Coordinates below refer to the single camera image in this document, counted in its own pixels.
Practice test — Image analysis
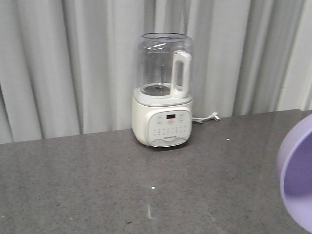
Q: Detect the purple plastic bowl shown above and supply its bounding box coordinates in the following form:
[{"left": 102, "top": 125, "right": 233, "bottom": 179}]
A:
[{"left": 276, "top": 115, "right": 312, "bottom": 233}]

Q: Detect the grey pleated curtain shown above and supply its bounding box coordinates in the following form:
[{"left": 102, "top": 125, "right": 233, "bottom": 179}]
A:
[{"left": 0, "top": 0, "right": 312, "bottom": 143}]

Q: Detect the white power cord with plug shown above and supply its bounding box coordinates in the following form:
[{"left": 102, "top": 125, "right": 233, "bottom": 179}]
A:
[{"left": 192, "top": 112, "right": 222, "bottom": 125}]

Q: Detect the white blender with clear jar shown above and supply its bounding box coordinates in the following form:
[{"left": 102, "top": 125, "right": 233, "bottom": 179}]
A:
[{"left": 132, "top": 33, "right": 193, "bottom": 148}]

